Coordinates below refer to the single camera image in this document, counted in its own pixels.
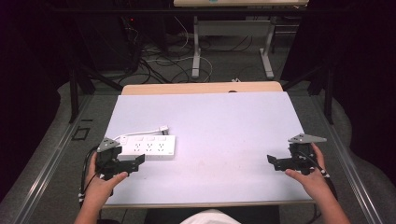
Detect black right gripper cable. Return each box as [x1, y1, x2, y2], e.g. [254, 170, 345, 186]
[298, 150, 339, 202]

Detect aluminium floor rail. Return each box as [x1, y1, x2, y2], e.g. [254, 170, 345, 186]
[310, 92, 386, 224]
[10, 93, 95, 224]

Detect person's dark trousers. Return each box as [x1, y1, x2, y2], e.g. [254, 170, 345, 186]
[144, 204, 281, 224]

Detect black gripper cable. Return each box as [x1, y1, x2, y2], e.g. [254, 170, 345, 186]
[298, 150, 339, 202]
[78, 145, 100, 204]

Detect white metal-legged desk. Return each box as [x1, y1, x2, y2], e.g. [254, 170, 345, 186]
[173, 0, 310, 80]

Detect white table mat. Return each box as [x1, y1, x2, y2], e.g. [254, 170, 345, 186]
[104, 91, 313, 207]

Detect white power strip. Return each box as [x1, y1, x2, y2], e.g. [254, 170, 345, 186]
[119, 133, 177, 161]

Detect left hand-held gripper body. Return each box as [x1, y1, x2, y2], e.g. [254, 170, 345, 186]
[94, 136, 125, 181]

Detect black floor cable bundle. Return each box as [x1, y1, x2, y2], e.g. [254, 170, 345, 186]
[118, 18, 194, 86]

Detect black metal stand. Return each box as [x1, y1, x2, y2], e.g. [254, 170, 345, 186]
[280, 60, 335, 126]
[68, 59, 124, 124]

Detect white power strip cable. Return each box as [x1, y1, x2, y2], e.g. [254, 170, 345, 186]
[112, 124, 170, 143]

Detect person's white shirt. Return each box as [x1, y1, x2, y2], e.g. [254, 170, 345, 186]
[179, 208, 242, 224]

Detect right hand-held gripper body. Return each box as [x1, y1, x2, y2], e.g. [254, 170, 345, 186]
[287, 133, 328, 176]

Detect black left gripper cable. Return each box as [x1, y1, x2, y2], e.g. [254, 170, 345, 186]
[78, 145, 100, 204]

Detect dark computer case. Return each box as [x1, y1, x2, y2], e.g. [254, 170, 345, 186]
[120, 15, 142, 73]

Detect white floor cable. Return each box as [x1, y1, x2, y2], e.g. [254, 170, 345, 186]
[145, 15, 215, 84]

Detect person's right hand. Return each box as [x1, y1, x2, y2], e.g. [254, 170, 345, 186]
[284, 142, 332, 203]

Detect person's left hand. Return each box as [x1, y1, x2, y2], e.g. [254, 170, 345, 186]
[84, 151, 129, 204]

